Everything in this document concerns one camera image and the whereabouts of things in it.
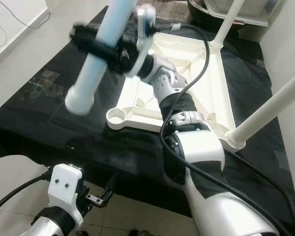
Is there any white plastic table top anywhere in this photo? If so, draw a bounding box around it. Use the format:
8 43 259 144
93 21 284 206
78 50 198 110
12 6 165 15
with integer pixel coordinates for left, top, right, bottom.
106 32 239 141

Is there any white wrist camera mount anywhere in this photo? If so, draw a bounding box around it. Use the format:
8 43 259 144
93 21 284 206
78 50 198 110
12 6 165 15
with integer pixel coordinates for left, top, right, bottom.
125 4 158 78
48 163 85 229

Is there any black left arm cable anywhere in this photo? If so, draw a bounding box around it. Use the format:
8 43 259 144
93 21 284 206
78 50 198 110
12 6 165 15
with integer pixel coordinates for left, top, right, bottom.
0 171 52 217

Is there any dark metal wok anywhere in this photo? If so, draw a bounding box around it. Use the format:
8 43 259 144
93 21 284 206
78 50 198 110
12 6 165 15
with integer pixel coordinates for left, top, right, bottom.
187 0 217 20

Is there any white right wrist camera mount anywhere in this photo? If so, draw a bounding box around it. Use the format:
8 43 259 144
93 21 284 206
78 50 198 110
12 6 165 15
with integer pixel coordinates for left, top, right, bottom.
125 4 158 78

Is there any clear tape cross patch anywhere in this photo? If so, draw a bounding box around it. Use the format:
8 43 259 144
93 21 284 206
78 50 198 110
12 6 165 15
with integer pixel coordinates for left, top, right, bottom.
22 69 69 101

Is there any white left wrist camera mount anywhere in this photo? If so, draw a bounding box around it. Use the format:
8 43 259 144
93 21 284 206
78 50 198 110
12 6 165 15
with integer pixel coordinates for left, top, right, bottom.
48 163 85 229

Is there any black tablecloth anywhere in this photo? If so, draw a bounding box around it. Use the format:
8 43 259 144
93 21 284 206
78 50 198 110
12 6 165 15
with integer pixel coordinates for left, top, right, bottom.
0 5 295 222

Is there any clear plastic storage box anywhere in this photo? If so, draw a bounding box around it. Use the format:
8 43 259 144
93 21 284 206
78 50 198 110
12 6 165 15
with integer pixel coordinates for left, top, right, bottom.
204 0 278 26

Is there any beige low platform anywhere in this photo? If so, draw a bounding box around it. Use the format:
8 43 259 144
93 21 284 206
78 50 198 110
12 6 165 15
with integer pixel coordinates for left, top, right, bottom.
147 0 190 15

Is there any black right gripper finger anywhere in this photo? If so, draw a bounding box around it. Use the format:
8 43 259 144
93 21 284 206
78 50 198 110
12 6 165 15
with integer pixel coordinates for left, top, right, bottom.
70 24 124 63

